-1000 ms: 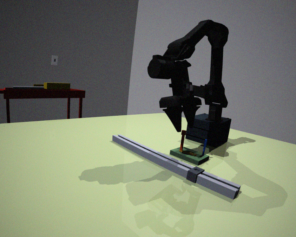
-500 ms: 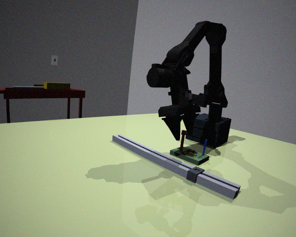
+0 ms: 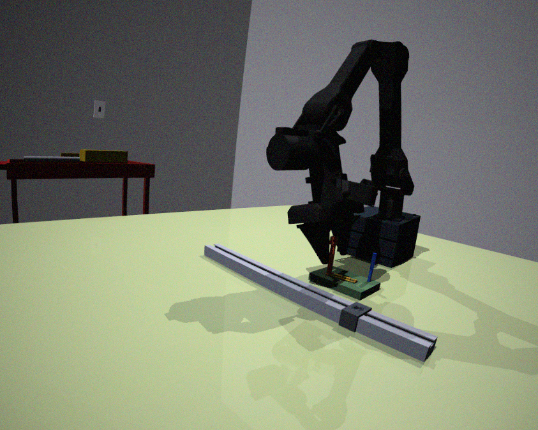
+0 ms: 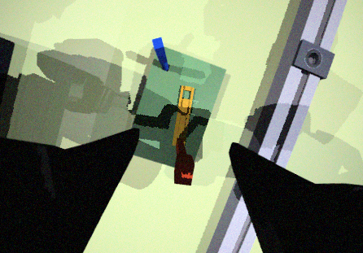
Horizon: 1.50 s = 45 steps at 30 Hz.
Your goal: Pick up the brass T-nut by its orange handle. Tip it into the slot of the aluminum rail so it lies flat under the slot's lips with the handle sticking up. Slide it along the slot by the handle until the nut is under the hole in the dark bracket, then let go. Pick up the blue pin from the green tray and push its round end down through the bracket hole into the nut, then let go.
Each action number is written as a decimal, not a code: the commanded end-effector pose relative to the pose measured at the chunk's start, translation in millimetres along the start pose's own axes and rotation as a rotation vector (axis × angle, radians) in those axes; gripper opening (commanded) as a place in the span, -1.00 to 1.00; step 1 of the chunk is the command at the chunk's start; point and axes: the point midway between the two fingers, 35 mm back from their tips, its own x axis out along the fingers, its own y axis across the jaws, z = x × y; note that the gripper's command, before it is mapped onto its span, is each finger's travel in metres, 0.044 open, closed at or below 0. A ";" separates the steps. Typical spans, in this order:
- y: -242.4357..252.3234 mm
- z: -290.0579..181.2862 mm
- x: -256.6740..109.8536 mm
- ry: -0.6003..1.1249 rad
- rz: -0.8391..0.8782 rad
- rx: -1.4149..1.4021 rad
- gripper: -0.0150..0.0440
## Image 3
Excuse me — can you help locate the grey slotted metal rail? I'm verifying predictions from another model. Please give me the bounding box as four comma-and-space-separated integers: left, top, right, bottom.
204, 243, 437, 362

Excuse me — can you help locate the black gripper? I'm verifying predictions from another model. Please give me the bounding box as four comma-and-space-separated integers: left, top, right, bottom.
287, 167, 364, 264

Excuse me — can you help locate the green rectangular tray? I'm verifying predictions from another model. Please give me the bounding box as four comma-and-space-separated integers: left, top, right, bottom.
309, 266, 380, 300

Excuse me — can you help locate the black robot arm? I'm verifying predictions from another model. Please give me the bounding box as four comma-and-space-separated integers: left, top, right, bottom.
266, 40, 414, 222

